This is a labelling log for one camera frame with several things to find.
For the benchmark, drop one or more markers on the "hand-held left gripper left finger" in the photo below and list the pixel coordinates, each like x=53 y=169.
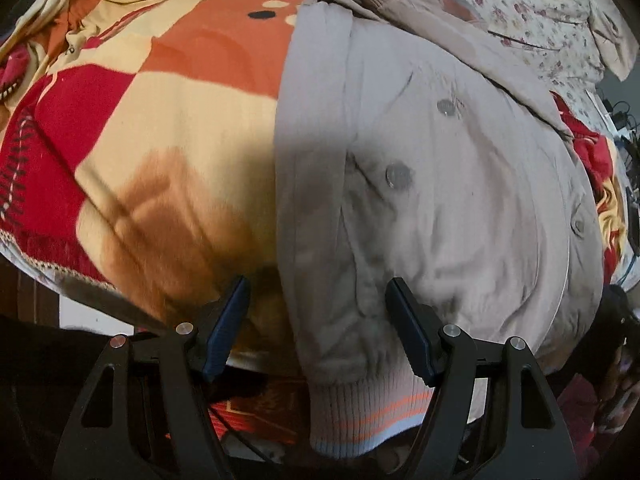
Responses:
x=227 y=332

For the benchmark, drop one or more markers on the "beige cloth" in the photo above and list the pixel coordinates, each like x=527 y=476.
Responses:
x=607 y=25

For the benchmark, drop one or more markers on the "red patterned cloth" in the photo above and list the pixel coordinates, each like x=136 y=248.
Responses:
x=260 y=405

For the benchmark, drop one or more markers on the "person's maroon clothing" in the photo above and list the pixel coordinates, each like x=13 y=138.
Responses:
x=582 y=415

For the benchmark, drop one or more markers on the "dark cloth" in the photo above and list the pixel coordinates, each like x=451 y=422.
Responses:
x=617 y=320

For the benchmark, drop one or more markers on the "beige jacket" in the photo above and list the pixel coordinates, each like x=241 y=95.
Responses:
x=450 y=210

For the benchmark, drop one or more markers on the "white power strip with plugs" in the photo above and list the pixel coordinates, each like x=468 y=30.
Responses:
x=622 y=117

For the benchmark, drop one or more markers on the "orange red yellow printed blanket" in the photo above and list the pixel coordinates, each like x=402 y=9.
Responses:
x=175 y=110

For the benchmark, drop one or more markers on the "floral quilt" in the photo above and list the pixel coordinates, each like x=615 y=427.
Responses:
x=525 y=10

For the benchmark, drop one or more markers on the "red knit garment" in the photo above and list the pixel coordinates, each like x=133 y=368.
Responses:
x=12 y=72

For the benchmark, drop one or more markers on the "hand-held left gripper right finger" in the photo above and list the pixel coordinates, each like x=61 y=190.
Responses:
x=412 y=330

